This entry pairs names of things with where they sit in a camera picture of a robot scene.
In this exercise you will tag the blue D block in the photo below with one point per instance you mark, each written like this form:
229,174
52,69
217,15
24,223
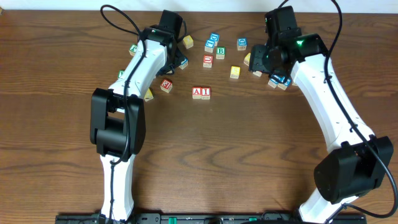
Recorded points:
242,44

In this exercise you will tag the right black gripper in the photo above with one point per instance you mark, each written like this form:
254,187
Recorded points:
256,58

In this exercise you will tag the green V block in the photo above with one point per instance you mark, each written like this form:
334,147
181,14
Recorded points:
120,73

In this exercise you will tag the yellow block lower left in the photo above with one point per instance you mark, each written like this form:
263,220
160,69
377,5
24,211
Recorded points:
148,95

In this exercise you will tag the red I block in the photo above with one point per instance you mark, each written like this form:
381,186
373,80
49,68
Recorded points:
205,93

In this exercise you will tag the blue P block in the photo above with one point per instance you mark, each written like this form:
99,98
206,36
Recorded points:
184,64

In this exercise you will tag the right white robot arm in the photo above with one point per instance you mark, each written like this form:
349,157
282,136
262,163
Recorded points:
357,160

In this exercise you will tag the red U block right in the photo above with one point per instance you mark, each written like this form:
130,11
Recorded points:
258,73

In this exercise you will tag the yellow block upper right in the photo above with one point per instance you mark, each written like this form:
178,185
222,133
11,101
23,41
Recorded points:
247,59

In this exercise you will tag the green B block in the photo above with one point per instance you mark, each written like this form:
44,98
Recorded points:
220,53

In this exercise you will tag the yellow block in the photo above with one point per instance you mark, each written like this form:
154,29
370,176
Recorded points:
148,95
247,59
188,42
235,72

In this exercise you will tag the blue block pair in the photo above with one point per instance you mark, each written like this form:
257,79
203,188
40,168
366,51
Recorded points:
209,46
215,38

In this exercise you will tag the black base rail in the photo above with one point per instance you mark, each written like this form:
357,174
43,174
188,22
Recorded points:
156,218

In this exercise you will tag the blue block lower pair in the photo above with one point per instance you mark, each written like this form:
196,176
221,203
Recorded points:
209,46

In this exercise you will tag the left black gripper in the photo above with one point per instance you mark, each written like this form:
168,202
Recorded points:
180,58

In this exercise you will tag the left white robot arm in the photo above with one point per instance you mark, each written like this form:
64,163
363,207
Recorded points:
117,123

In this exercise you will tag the yellow block centre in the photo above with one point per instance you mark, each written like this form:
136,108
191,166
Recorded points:
235,72

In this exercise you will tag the red A block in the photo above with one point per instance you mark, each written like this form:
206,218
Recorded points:
196,92

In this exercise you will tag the yellow block top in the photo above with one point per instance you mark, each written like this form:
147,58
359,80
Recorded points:
188,42

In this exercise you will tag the red E block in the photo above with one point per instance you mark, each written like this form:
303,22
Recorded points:
166,85

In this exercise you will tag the blue block top pair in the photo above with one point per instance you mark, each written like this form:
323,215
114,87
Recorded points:
215,38

